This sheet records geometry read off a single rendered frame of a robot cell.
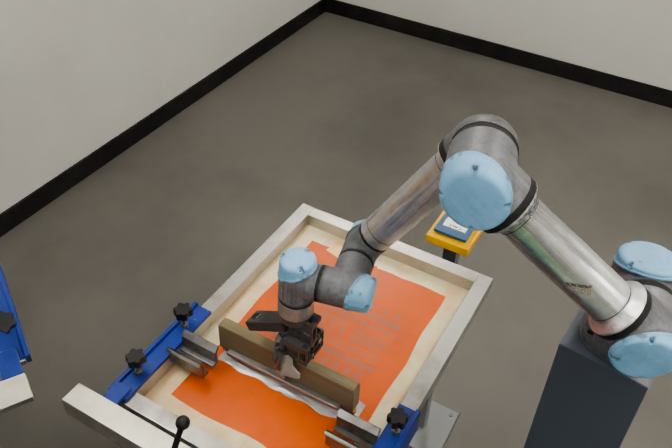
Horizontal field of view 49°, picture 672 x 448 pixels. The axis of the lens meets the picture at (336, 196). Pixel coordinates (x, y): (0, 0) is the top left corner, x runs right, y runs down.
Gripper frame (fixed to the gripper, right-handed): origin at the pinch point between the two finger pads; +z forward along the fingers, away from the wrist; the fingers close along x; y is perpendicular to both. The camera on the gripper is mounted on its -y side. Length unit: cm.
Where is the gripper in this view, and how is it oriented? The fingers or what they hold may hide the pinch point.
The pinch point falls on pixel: (286, 366)
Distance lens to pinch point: 169.6
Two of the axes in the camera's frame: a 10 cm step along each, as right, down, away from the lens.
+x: 5.0, -5.3, 6.9
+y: 8.7, 3.5, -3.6
